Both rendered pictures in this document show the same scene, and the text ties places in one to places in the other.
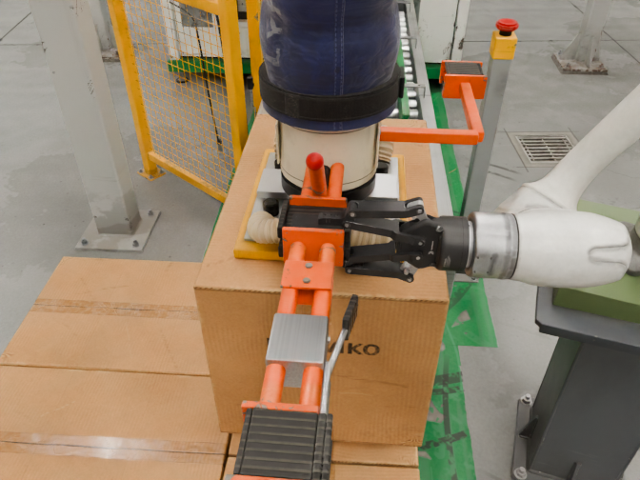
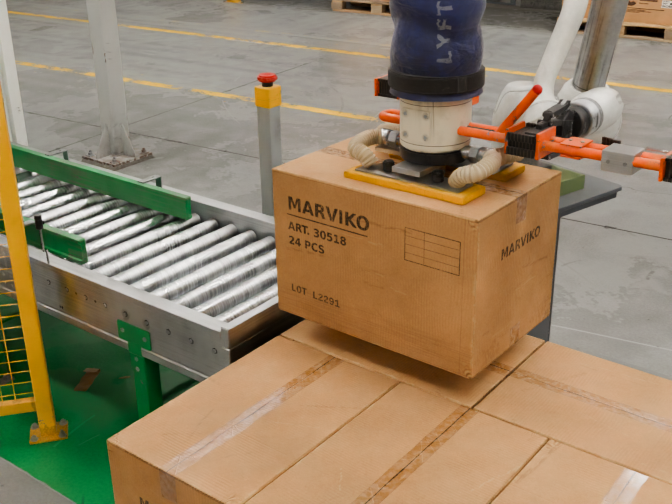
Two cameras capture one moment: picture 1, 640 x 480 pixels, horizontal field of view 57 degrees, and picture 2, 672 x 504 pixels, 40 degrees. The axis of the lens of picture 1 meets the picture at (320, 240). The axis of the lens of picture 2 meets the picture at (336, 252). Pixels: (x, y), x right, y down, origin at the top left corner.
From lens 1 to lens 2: 1.89 m
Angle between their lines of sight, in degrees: 49
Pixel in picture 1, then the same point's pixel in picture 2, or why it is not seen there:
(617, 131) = (560, 56)
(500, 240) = (594, 106)
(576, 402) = not seen: hidden behind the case
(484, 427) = not seen: hidden behind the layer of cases
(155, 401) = (384, 426)
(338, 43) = (479, 37)
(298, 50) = (464, 47)
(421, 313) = (554, 187)
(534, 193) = (547, 102)
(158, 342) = (314, 409)
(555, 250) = (610, 102)
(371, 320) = (538, 204)
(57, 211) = not seen: outside the picture
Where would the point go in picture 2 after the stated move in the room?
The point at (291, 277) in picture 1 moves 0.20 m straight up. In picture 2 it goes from (576, 144) to (585, 50)
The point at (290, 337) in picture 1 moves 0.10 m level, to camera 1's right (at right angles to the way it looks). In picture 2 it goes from (623, 149) to (638, 137)
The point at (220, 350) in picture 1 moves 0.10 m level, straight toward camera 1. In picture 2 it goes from (482, 278) to (527, 284)
